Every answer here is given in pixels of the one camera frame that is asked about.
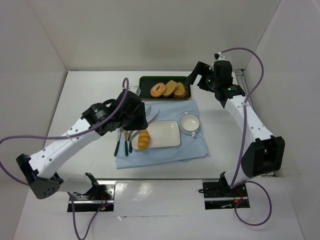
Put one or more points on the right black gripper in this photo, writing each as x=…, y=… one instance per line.
x=198, y=72

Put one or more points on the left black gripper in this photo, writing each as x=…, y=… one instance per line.
x=138, y=116

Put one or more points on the orange bread roll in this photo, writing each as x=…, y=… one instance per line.
x=143, y=139

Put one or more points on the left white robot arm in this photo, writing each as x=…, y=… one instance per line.
x=41, y=169

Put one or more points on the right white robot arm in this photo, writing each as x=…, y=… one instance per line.
x=260, y=152

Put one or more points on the brown bread slice right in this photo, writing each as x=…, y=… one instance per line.
x=180, y=91

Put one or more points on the brown bread slice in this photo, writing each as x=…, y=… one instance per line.
x=180, y=91
x=170, y=88

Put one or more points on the brown bread slice left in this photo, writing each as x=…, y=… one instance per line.
x=170, y=88

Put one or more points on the dark green serving tray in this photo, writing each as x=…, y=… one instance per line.
x=147, y=82

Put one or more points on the glazed donut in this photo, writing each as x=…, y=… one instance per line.
x=157, y=90

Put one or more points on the white rectangular plate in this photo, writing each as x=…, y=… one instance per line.
x=163, y=134

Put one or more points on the green handled fork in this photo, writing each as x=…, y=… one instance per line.
x=118, y=142

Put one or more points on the green handled spoon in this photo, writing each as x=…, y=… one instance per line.
x=126, y=149

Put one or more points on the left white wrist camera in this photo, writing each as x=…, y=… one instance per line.
x=135, y=89

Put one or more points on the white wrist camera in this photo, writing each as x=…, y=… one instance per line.
x=135, y=89
x=220, y=57

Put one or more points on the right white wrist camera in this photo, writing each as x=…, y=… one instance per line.
x=220, y=57

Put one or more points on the green handled knife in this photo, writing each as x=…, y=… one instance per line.
x=130, y=148

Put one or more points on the white bowl with handle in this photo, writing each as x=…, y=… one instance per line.
x=189, y=124

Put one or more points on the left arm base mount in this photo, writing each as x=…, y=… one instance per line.
x=100, y=196

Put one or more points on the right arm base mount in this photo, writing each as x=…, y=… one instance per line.
x=218, y=195

